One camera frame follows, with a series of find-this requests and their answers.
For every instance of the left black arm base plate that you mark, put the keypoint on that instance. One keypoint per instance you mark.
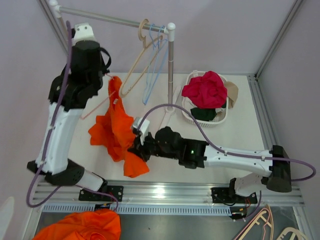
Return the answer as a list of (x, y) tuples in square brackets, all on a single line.
[(112, 190)]

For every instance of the orange t shirt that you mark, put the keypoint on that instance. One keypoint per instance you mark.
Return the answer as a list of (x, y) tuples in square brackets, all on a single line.
[(113, 131)]

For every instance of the orange cloth pile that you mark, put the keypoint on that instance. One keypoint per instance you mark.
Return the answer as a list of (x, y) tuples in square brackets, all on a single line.
[(102, 224)]

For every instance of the magenta t shirt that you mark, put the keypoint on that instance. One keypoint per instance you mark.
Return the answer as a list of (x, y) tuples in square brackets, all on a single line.
[(207, 91)]

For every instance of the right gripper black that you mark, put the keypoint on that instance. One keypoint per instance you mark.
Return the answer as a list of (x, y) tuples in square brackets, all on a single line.
[(140, 150)]

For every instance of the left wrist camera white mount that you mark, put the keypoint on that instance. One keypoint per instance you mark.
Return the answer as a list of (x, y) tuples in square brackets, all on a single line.
[(83, 32)]

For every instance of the slotted grey cable duct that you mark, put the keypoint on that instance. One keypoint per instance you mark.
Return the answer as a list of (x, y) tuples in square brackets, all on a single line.
[(140, 209)]

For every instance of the beige hanger on floor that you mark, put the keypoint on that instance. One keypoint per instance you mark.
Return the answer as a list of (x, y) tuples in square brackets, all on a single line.
[(294, 233)]

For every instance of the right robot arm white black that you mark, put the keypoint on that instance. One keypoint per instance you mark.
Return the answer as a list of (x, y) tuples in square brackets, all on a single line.
[(267, 169)]

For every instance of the beige t shirt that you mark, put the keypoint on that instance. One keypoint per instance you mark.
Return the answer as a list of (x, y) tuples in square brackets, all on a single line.
[(232, 93)]

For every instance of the metal clothes rack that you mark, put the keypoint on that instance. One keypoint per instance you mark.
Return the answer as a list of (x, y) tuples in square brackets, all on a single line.
[(172, 92)]

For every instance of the white perforated plastic basket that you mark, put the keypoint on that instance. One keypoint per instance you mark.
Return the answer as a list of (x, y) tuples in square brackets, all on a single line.
[(193, 74)]

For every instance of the green and white t shirt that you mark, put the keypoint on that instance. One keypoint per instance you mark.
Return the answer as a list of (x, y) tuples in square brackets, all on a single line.
[(206, 114)]

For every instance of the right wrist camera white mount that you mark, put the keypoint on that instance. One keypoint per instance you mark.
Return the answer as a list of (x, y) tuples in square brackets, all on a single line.
[(140, 128)]

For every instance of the pink wire hanger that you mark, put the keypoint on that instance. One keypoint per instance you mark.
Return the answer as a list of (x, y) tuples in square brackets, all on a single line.
[(101, 98)]

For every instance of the aluminium rail frame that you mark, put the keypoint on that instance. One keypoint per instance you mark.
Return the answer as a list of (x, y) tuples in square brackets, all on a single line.
[(158, 193)]

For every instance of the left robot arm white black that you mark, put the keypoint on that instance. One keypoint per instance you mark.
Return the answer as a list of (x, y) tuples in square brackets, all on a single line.
[(68, 96)]

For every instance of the beige wooden hanger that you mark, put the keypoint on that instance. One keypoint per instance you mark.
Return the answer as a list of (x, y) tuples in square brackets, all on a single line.
[(157, 46)]

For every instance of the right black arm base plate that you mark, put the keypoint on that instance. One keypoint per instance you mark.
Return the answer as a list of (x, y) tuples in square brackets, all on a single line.
[(222, 195)]

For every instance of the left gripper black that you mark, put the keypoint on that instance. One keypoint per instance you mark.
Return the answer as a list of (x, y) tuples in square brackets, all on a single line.
[(103, 68)]

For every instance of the pink hanger on floor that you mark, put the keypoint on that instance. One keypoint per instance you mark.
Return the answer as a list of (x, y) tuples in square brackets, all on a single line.
[(264, 219)]

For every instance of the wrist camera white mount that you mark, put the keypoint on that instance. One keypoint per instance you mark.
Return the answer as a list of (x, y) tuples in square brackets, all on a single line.
[(140, 128), (83, 32)]

